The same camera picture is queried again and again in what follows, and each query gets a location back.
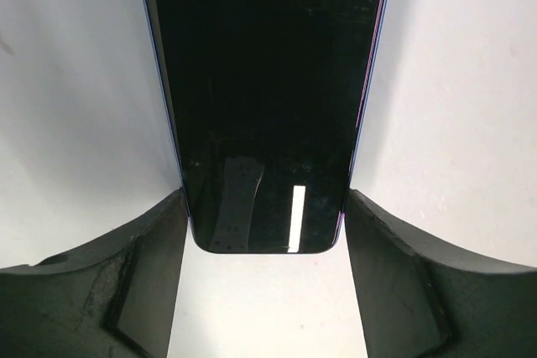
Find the blue-edged black smartphone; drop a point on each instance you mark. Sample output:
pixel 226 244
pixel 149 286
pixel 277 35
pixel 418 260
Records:
pixel 265 101

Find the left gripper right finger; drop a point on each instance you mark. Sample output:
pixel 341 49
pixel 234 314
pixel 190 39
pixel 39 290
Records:
pixel 420 296

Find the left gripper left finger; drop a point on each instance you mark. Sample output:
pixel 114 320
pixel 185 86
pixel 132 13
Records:
pixel 113 296

